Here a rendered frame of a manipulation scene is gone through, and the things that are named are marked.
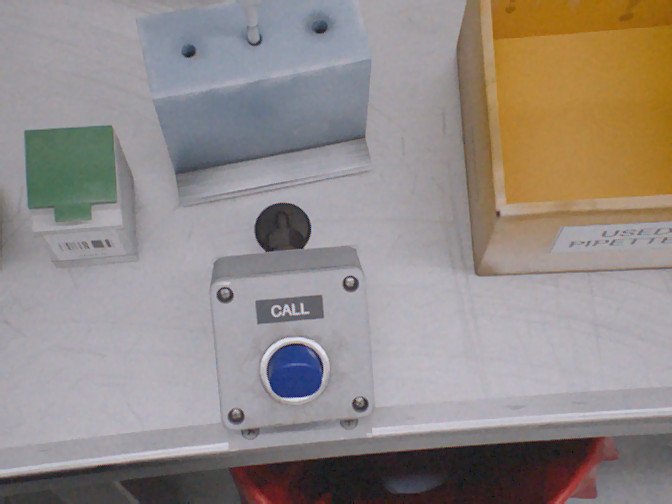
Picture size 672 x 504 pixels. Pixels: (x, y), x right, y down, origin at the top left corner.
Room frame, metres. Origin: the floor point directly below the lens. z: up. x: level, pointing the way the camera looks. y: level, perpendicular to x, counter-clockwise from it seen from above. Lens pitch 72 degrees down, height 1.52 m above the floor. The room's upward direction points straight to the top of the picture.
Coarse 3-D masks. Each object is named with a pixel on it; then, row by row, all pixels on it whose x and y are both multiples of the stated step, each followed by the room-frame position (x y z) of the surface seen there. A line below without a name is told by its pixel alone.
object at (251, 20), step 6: (246, 12) 0.28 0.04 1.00; (252, 12) 0.28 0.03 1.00; (246, 18) 0.28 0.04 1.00; (252, 18) 0.28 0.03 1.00; (252, 24) 0.28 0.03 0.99; (252, 30) 0.28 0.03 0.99; (258, 30) 0.28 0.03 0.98; (252, 36) 0.28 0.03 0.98; (258, 36) 0.28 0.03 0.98; (252, 42) 0.28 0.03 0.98; (258, 42) 0.28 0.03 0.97
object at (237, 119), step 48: (288, 0) 0.30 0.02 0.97; (336, 0) 0.30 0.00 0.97; (144, 48) 0.27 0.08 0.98; (192, 48) 0.27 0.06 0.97; (240, 48) 0.27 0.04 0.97; (288, 48) 0.27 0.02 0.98; (336, 48) 0.27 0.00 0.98; (192, 96) 0.25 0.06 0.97; (240, 96) 0.26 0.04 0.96; (288, 96) 0.26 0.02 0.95; (336, 96) 0.27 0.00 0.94; (192, 144) 0.25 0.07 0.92; (240, 144) 0.25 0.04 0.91; (288, 144) 0.26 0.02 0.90; (336, 144) 0.26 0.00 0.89; (192, 192) 0.24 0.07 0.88; (240, 192) 0.24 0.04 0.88
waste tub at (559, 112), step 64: (512, 0) 0.32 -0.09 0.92; (576, 0) 0.33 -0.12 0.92; (640, 0) 0.33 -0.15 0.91; (512, 64) 0.31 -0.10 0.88; (576, 64) 0.31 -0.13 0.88; (640, 64) 0.31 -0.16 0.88; (512, 128) 0.27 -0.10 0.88; (576, 128) 0.27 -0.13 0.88; (640, 128) 0.27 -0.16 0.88; (512, 192) 0.24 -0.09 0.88; (576, 192) 0.24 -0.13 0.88; (640, 192) 0.24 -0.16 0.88; (512, 256) 0.20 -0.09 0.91; (576, 256) 0.20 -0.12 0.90; (640, 256) 0.20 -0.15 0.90
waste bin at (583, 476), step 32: (480, 448) 0.24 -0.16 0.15; (512, 448) 0.22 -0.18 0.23; (544, 448) 0.21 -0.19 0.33; (576, 448) 0.19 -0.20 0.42; (608, 448) 0.20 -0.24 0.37; (256, 480) 0.16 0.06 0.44; (288, 480) 0.16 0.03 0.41; (320, 480) 0.18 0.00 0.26; (352, 480) 0.21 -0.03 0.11; (480, 480) 0.20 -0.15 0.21; (512, 480) 0.18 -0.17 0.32; (544, 480) 0.17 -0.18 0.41; (576, 480) 0.16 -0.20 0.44
